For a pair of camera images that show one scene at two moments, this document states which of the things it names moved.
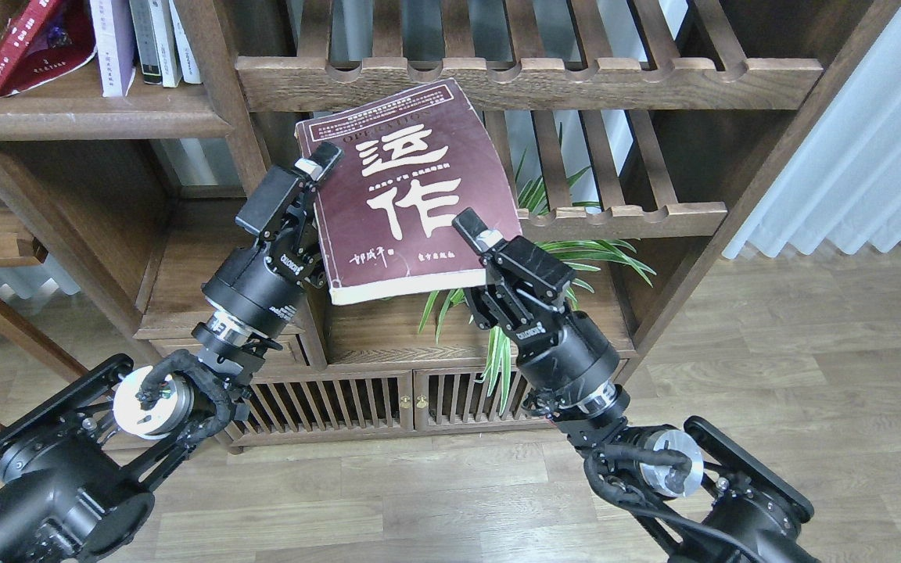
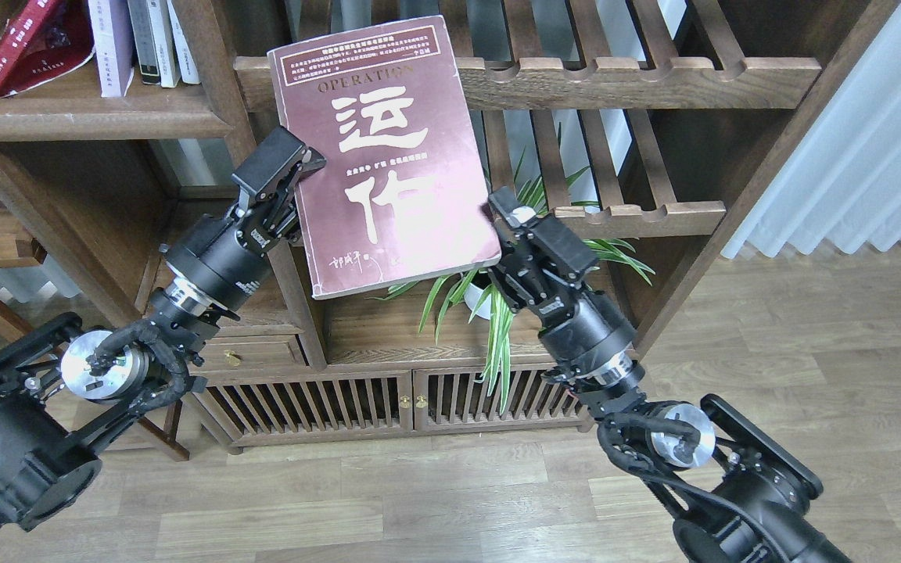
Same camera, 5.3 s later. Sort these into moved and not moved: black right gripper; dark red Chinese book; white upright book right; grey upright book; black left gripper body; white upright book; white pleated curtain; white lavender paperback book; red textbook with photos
Moved: dark red Chinese book; black left gripper body; black right gripper
Not moved: grey upright book; white lavender paperback book; white upright book right; white pleated curtain; red textbook with photos; white upright book
